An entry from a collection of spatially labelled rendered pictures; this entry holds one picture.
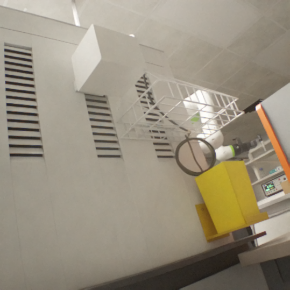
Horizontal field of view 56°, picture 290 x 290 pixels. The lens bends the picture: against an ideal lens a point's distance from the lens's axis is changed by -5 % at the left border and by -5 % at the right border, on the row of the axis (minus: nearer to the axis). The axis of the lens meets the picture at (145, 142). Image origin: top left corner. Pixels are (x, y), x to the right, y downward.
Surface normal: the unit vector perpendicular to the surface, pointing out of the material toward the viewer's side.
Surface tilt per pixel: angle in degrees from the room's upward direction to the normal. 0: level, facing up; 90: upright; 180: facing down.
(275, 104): 90
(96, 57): 90
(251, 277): 90
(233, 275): 90
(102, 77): 180
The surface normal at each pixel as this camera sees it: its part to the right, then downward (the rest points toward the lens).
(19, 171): 0.57, -0.46
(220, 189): -0.78, 0.03
